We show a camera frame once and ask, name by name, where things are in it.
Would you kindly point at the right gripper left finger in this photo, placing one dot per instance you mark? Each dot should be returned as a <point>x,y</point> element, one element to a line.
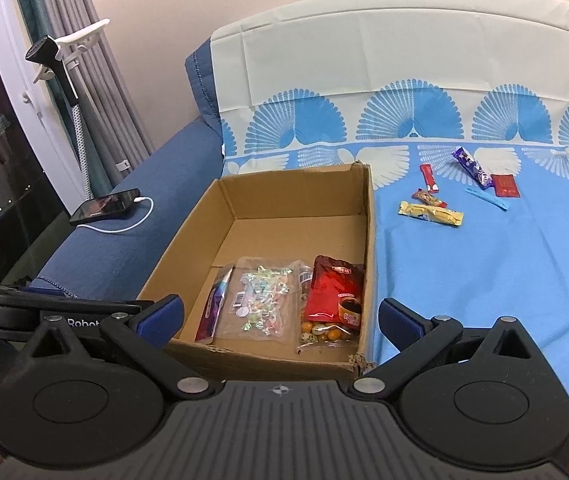
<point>141,339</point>

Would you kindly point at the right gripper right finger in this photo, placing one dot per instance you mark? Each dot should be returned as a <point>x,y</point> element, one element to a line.
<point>422,344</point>

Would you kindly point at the white purple tube packet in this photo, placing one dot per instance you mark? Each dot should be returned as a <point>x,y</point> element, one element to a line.
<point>213,306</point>

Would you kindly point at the red coffee snack bag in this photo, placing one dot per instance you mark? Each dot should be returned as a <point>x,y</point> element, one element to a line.
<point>336,293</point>

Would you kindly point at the clear bag of candies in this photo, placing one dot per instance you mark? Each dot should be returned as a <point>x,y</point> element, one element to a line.
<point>263,301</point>

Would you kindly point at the yellow snack bar wrapper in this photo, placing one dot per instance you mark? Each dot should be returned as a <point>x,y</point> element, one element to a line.
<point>431,214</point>

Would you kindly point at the small red yellow snack bar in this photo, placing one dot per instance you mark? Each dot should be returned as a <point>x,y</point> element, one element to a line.
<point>426,198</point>

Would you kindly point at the red stick packet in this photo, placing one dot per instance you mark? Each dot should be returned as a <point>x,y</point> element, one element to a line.
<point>428,175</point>

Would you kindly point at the light blue stick packet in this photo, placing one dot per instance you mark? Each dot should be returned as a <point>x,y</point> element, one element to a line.
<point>488,198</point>

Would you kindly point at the dark red square packet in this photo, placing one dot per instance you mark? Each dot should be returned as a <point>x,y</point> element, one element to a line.
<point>505,185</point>

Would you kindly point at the purple candy bar wrapper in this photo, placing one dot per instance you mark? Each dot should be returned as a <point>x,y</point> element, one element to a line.
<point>472,168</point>

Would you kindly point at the blue sofa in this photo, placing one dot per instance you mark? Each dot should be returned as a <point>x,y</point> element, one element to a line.
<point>114,261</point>

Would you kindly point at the black smartphone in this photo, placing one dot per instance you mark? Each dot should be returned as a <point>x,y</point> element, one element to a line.
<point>106,207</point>

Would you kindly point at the cardboard box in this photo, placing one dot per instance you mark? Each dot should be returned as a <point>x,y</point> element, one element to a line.
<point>280,216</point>

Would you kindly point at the blue white patterned cloth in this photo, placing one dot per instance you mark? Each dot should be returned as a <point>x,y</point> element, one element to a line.
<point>394,84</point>

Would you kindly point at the black white floor stand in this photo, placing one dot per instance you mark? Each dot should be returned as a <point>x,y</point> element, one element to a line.
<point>55,58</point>

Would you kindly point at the white door frame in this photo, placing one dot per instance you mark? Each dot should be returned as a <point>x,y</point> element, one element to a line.
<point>36,111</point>

